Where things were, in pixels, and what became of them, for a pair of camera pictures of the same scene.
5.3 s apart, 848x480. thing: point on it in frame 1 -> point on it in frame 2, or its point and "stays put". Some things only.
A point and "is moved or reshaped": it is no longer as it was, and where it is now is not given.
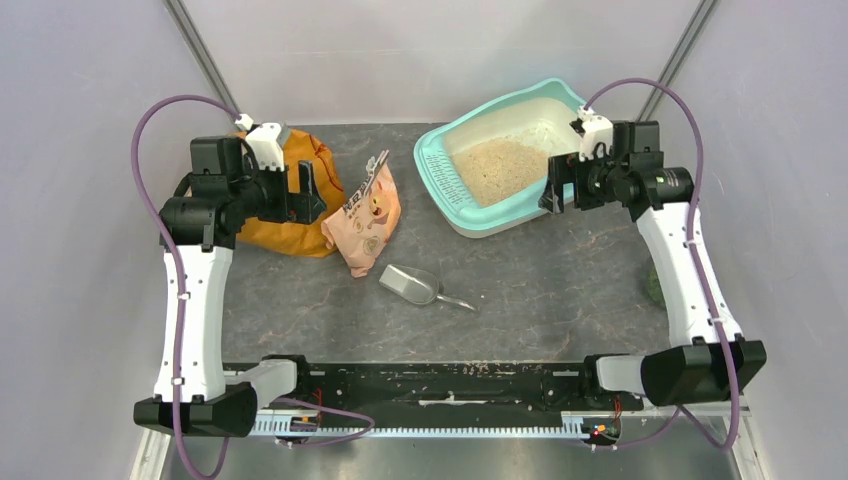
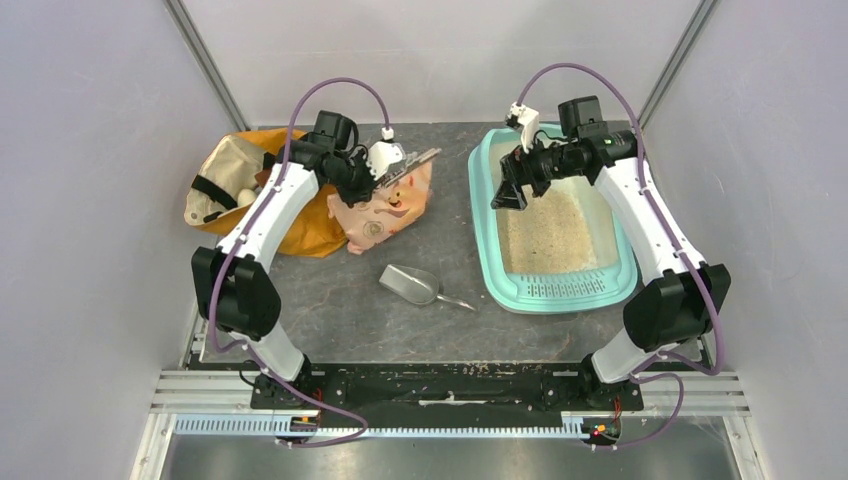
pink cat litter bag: x=370 y=215 is moved or reshaped
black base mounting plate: x=440 y=391 stays put
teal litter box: x=488 y=166 -> x=563 y=254
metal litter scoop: x=416 y=284 stays put
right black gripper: x=566 y=168 -> x=516 y=172
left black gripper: x=302 y=207 -> x=365 y=192
